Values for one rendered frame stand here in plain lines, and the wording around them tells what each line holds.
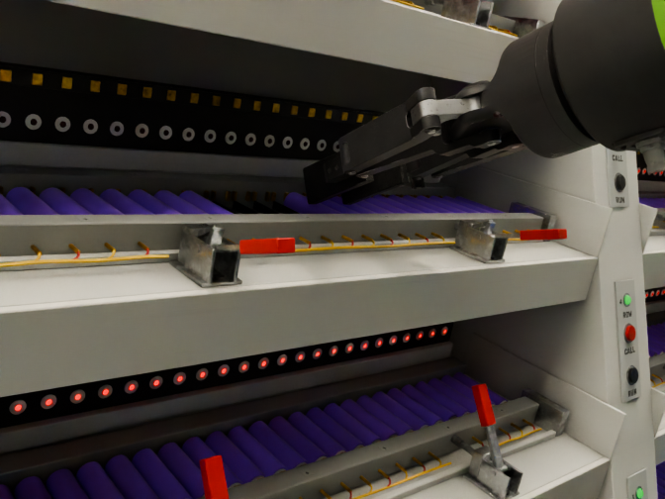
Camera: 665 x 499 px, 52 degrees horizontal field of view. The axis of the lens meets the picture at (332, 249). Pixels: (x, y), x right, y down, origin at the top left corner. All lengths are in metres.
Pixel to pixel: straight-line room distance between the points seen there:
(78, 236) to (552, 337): 0.51
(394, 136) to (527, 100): 0.09
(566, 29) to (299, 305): 0.22
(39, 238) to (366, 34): 0.26
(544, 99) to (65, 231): 0.27
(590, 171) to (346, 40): 0.32
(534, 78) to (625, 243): 0.40
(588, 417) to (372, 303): 0.33
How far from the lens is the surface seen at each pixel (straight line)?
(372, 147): 0.45
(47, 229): 0.41
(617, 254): 0.76
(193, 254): 0.41
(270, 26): 0.46
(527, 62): 0.41
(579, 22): 0.39
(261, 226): 0.47
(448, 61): 0.58
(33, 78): 0.53
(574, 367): 0.75
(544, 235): 0.56
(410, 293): 0.51
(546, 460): 0.71
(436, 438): 0.63
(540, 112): 0.40
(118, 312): 0.37
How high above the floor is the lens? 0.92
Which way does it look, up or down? 1 degrees up
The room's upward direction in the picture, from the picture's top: 3 degrees counter-clockwise
